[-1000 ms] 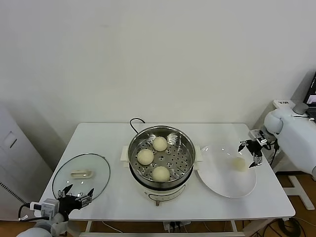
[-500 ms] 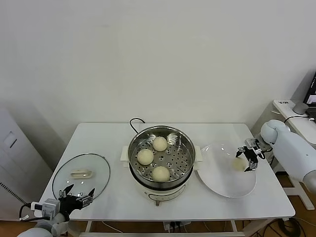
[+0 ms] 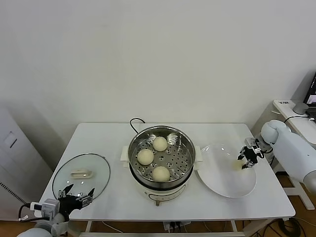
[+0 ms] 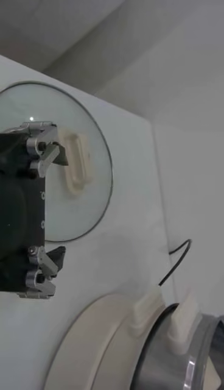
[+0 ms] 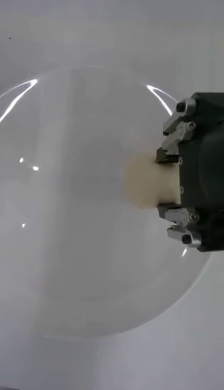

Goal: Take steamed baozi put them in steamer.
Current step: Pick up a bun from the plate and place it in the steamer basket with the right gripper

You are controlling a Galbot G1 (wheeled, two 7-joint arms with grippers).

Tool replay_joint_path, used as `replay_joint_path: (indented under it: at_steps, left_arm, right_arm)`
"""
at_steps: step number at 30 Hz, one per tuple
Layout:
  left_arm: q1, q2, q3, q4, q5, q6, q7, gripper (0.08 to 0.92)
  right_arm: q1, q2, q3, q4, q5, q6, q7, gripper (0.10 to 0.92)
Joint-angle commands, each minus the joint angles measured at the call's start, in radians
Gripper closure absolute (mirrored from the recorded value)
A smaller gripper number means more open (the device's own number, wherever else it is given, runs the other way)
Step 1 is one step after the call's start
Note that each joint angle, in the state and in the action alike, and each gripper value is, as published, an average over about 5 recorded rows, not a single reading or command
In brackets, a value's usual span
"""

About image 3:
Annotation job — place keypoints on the small desk label sticker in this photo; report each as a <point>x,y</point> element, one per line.
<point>283,102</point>

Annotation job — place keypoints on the white round plate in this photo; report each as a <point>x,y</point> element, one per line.
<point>222,182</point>

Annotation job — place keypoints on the white steamed baozi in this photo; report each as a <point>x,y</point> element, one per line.
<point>161,174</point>
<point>236,165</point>
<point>145,156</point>
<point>160,143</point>

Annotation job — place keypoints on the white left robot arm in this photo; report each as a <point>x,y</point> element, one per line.
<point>55,225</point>

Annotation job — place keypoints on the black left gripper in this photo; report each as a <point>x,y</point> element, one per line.
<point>69,205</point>

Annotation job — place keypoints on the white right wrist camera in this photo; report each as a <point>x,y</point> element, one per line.
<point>251,142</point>

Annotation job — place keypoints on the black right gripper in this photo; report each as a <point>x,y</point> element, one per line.
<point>250,155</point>

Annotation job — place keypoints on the white table frame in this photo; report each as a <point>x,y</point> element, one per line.
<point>88,225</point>

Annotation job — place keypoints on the white side desk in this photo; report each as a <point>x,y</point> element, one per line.
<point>303,128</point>

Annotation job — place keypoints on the white metal cabinet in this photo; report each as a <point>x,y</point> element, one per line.
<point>14,160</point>

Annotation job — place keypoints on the grey cylinder object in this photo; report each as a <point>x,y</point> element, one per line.
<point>300,108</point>

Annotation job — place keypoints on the perforated steel steamer basket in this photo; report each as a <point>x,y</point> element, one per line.
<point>177,160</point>

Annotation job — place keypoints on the white power strip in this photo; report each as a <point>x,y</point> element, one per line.
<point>170,225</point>

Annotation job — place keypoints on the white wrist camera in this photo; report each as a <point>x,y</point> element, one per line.
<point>251,142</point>
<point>50,206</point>

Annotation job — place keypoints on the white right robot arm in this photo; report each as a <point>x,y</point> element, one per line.
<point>291,153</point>

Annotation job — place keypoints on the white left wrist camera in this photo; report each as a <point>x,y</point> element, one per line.
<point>50,206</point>

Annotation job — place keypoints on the black laptop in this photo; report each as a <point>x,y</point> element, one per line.
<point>311,97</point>

